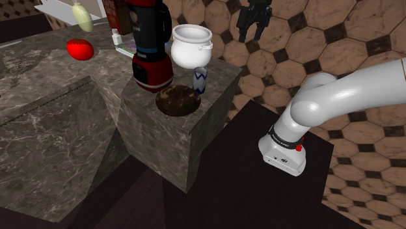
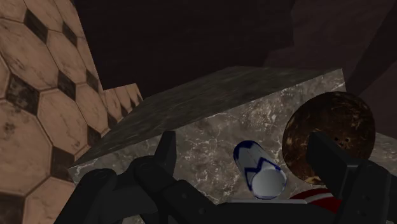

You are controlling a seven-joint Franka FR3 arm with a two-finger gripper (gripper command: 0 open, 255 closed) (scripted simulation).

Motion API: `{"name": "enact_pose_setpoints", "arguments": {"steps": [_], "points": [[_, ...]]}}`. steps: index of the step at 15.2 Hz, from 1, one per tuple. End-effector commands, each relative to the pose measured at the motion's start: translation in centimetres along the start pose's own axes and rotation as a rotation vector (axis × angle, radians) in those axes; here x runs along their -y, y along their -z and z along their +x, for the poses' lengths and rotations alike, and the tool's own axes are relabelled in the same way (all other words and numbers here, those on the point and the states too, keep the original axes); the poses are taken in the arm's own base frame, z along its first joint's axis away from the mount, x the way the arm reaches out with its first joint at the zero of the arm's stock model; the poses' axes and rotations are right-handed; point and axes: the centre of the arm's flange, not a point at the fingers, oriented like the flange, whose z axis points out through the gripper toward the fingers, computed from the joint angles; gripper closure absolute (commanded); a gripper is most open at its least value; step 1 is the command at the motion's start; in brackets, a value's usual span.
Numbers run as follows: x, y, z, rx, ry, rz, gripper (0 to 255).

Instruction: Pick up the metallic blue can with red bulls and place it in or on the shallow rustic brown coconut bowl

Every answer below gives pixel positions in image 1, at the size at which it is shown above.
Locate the white pot with handles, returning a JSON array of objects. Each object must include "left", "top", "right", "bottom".
[{"left": 170, "top": 24, "right": 214, "bottom": 70}]

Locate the small white bottle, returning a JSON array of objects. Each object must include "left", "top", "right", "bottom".
[{"left": 111, "top": 28, "right": 123, "bottom": 46}]

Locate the red box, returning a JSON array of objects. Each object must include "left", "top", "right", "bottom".
[{"left": 101, "top": 0, "right": 133, "bottom": 36}]

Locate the white cup with blue pattern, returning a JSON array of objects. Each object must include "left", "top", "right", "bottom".
[{"left": 192, "top": 66, "right": 209, "bottom": 95}]

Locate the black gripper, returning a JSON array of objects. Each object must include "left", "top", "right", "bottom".
[{"left": 236, "top": 0, "right": 273, "bottom": 44}]

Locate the dark brown round bowl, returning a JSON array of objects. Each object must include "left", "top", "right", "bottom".
[{"left": 155, "top": 84, "right": 202, "bottom": 118}]

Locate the dark robot stand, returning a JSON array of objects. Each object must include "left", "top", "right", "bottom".
[{"left": 163, "top": 100, "right": 366, "bottom": 229}]

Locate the pale yellow bottle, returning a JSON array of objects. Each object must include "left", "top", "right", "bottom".
[{"left": 71, "top": 1, "right": 95, "bottom": 33}]

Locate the red and black blender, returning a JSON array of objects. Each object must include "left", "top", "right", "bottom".
[{"left": 126, "top": 0, "right": 175, "bottom": 94}]

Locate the flat pale book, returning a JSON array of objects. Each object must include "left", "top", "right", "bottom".
[{"left": 114, "top": 38, "right": 138, "bottom": 59}]

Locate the red tomato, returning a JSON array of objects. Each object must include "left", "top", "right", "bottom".
[{"left": 66, "top": 38, "right": 95, "bottom": 61}]

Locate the marble kitchen counter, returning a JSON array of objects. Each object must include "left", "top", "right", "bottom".
[{"left": 0, "top": 17, "right": 243, "bottom": 223}]

